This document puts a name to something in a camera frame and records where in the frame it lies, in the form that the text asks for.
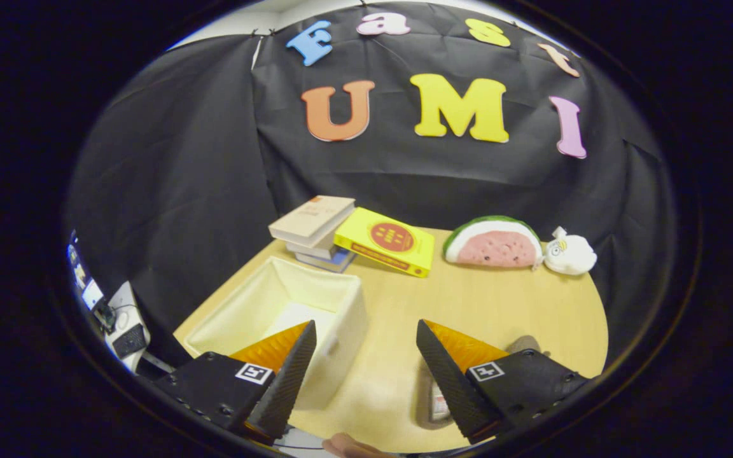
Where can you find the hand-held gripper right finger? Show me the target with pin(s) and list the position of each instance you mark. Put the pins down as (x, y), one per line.
(449, 381)

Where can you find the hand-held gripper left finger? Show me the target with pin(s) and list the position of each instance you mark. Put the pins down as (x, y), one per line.
(290, 381)

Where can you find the beige fabric storage box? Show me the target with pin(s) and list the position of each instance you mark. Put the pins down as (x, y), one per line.
(265, 286)

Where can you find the blue book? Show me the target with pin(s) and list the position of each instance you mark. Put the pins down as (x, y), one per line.
(335, 262)

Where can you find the white book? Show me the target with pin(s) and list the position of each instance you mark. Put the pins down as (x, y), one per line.
(315, 249)

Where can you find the watermelon slice plush toy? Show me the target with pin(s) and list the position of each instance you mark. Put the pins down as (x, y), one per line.
(494, 248)

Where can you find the yellow book with red circle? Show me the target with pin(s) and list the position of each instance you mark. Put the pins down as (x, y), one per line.
(385, 238)

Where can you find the beige book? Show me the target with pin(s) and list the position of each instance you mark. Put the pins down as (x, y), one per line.
(312, 216)

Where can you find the white plush toy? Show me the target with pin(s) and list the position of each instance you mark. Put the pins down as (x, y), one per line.
(570, 254)

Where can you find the white device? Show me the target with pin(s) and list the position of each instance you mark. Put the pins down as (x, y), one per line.
(126, 305)

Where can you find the lit computer screen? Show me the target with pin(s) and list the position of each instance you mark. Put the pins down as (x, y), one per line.
(91, 294)

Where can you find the black backdrop cloth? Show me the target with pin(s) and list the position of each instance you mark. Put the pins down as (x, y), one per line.
(182, 159)

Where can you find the row of small cloth clips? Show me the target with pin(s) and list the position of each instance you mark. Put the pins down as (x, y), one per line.
(254, 31)

